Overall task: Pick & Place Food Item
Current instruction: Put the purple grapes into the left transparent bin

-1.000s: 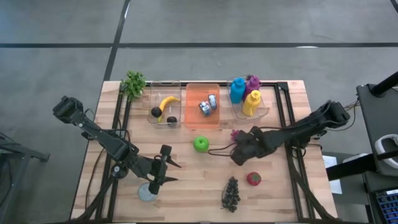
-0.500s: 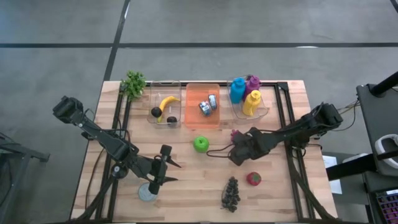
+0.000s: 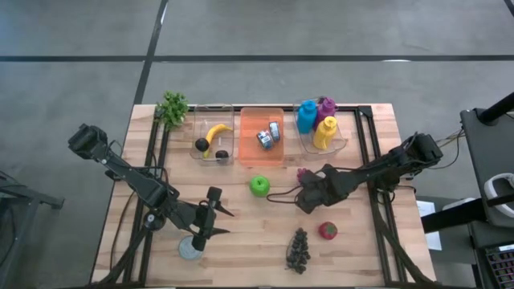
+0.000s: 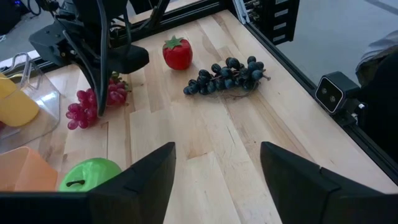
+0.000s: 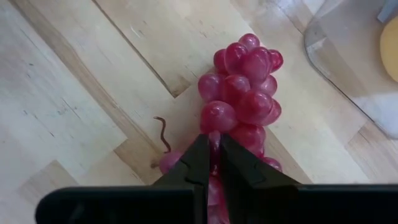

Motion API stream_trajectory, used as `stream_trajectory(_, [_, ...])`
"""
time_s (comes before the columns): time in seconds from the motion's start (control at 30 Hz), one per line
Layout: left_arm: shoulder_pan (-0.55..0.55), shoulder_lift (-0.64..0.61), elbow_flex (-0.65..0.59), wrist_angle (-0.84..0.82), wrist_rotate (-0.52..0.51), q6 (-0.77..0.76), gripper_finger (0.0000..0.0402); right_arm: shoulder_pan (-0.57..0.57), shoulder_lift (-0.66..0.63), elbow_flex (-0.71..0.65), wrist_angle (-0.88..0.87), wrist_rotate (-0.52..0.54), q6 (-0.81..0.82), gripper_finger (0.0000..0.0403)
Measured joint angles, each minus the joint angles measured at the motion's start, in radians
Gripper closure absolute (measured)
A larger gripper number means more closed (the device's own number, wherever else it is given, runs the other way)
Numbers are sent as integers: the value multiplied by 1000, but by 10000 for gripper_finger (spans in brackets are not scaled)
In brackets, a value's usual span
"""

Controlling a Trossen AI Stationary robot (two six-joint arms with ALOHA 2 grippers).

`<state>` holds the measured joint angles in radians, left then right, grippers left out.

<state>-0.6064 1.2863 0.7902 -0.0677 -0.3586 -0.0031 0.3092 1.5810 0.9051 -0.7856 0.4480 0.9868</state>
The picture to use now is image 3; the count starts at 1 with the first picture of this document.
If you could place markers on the black aluminium frame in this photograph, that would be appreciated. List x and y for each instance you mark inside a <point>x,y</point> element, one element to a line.
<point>386,257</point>

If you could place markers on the backlit keyboard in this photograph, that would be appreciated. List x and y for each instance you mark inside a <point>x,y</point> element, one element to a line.
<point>502,265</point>

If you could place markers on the white paper sheet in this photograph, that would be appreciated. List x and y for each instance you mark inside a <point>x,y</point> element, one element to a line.
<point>426,208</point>

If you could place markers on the grey metal cart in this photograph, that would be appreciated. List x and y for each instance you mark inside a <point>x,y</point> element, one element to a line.
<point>24,196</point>

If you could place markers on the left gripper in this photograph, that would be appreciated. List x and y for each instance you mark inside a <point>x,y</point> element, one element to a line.
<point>197,218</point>

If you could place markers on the red grape bunch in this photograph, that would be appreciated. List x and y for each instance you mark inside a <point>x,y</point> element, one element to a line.
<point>301,173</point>

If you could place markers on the green apple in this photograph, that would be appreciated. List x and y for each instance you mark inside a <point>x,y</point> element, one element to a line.
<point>259,186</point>

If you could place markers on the red strawberry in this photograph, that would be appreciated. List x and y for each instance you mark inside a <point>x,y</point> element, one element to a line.
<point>328,230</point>

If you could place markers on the tin can blue label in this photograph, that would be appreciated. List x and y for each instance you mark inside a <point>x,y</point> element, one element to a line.
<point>265,139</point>
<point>274,131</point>

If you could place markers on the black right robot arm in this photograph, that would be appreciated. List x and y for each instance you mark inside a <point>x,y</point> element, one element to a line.
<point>381,168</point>

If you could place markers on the blue plastic bottle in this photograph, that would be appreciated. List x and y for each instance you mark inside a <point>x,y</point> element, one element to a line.
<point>306,116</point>

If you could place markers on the black grape bunch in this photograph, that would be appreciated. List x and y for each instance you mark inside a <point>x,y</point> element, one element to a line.
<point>299,251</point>

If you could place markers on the clear plastic bin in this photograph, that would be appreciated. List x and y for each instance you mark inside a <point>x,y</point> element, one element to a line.
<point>213,114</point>
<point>339,142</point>

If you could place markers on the black round knob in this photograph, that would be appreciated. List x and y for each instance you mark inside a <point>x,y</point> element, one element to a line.
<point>152,224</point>

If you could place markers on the black desk bar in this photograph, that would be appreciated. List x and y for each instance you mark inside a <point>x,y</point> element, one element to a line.
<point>454,214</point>

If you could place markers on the orange plastic bin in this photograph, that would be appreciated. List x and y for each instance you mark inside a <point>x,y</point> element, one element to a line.
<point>253,154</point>

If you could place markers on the green artificial plant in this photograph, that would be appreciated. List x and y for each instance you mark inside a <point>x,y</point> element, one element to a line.
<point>172,108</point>

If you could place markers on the white headset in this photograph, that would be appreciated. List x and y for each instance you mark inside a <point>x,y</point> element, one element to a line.
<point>487,192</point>

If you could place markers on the grey desk surface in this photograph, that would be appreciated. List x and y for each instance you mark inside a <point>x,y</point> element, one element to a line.
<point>482,160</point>

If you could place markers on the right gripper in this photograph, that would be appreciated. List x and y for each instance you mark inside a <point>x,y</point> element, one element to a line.
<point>321,190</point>

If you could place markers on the yellow plastic bottle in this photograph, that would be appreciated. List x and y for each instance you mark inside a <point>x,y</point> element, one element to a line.
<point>324,134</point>

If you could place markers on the yellow banana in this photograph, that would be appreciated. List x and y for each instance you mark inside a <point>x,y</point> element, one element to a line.
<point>214,134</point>

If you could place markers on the purple plastic bottle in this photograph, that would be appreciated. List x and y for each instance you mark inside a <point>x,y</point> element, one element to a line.
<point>326,107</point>

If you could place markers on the black pole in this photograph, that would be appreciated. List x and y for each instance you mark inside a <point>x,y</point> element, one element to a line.
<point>498,108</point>

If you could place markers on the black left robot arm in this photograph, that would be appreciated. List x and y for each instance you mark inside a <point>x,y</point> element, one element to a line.
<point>128,174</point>

